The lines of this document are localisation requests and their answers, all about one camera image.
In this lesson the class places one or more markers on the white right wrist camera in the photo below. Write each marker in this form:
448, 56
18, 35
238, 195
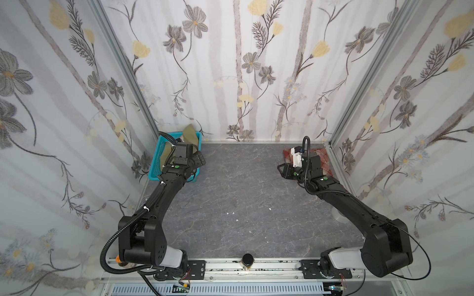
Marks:
296, 156

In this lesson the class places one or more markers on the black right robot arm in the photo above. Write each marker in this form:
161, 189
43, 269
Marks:
387, 243

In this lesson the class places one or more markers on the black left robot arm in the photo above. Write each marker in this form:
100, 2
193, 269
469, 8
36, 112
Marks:
141, 239

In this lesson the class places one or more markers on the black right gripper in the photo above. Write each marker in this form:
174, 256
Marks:
311, 163

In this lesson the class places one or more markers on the black knob jar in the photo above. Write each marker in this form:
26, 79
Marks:
247, 261

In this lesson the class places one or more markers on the teal plastic basket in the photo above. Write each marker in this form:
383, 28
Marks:
155, 168

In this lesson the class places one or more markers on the olive green skirt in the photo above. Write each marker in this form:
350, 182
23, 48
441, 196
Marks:
188, 136

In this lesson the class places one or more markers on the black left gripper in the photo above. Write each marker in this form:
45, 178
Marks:
184, 151

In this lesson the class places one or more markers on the red plaid wool skirt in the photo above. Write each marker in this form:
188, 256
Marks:
322, 153

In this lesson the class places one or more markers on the aluminium front rail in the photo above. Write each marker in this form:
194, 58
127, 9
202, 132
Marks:
267, 277

